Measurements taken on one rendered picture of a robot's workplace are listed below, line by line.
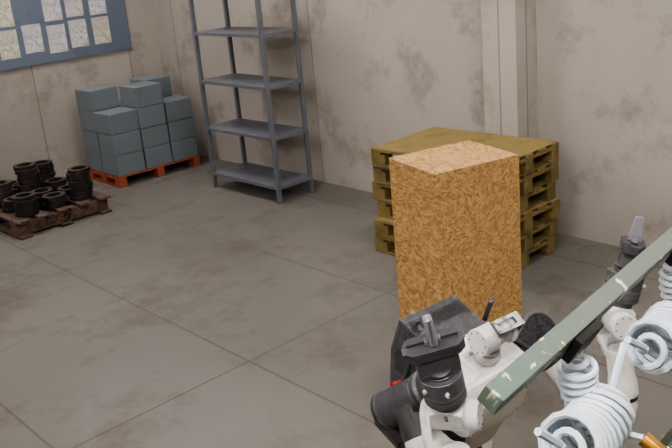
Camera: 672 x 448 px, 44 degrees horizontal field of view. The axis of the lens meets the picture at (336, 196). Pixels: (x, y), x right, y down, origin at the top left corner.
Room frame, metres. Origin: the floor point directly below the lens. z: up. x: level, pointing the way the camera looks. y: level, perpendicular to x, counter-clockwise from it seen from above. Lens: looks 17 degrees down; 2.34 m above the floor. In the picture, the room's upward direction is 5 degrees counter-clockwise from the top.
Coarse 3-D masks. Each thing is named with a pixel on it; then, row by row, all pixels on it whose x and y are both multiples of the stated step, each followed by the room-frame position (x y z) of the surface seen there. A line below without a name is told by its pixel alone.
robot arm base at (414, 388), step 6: (414, 378) 1.66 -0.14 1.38; (408, 384) 1.66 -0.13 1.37; (414, 384) 1.65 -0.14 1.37; (408, 390) 1.65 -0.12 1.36; (414, 390) 1.64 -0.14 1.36; (420, 390) 1.64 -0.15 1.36; (372, 396) 1.73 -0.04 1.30; (414, 396) 1.63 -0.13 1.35; (420, 396) 1.63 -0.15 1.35; (372, 402) 1.71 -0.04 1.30; (414, 402) 1.63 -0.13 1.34; (420, 402) 1.62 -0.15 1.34; (372, 408) 1.70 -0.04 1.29; (372, 414) 1.69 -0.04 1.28; (378, 420) 1.68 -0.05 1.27; (384, 426) 1.67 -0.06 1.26; (396, 432) 1.69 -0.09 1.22
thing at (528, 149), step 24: (384, 144) 6.05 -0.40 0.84; (408, 144) 5.98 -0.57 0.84; (432, 144) 5.91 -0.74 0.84; (504, 144) 5.73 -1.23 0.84; (528, 144) 5.67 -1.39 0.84; (552, 144) 5.63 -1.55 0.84; (384, 168) 5.92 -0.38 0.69; (528, 168) 5.41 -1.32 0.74; (552, 168) 5.62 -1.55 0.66; (384, 192) 5.95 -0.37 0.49; (528, 192) 5.42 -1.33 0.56; (552, 192) 5.65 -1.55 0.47; (384, 216) 5.99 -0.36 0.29; (528, 216) 5.42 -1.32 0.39; (552, 216) 5.61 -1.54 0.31; (384, 240) 5.96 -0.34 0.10; (528, 240) 5.43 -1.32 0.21; (552, 240) 5.65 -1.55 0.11; (528, 264) 5.45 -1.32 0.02
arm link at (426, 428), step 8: (424, 408) 1.48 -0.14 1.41; (424, 416) 1.47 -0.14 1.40; (424, 424) 1.47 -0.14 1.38; (424, 432) 1.47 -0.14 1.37; (432, 432) 1.47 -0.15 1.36; (440, 432) 1.51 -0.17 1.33; (424, 440) 1.47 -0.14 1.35; (432, 440) 1.46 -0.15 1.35; (440, 440) 1.49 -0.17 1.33; (448, 440) 1.50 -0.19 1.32
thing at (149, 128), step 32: (96, 96) 8.85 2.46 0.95; (128, 96) 8.89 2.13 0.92; (160, 96) 8.97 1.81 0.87; (96, 128) 8.78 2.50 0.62; (128, 128) 8.68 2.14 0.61; (160, 128) 8.94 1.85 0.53; (192, 128) 9.21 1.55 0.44; (96, 160) 8.89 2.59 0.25; (128, 160) 8.64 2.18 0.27; (160, 160) 8.89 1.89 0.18; (192, 160) 9.18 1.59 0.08
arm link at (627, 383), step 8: (608, 360) 1.82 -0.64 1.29; (608, 368) 1.83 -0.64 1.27; (624, 368) 1.80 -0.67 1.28; (632, 368) 1.81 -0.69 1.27; (608, 376) 1.83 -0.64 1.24; (624, 376) 1.80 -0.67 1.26; (632, 376) 1.80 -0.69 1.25; (608, 384) 1.83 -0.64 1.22; (624, 384) 1.79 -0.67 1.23; (632, 384) 1.80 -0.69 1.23; (624, 392) 1.79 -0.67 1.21; (632, 392) 1.79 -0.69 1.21; (632, 400) 1.79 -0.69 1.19
